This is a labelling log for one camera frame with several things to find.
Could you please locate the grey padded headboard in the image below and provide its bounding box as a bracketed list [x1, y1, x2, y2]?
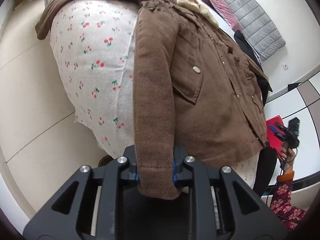
[212, 0, 286, 61]

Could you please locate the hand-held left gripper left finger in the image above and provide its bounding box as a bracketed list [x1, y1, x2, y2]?
[23, 145, 139, 240]

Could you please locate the red box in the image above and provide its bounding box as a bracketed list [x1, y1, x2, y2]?
[265, 115, 285, 162]

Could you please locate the white wardrobe with brown panels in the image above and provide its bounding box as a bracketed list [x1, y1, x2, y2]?
[265, 65, 320, 195]

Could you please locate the brown jacket with fur collar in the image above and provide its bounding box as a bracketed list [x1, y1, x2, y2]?
[35, 0, 273, 200]

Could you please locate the dark cloth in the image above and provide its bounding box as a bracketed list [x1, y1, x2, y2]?
[253, 146, 278, 198]

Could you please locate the pink velvet pillow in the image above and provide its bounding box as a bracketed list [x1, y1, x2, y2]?
[204, 0, 242, 32]

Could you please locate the person's right hand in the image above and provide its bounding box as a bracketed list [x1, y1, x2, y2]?
[279, 141, 297, 174]

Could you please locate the cherry print bed sheet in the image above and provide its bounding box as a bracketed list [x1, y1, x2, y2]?
[49, 0, 259, 188]

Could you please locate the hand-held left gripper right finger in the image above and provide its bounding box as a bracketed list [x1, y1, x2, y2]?
[172, 144, 288, 240]

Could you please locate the black garment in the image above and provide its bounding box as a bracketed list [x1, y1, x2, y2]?
[234, 29, 270, 104]

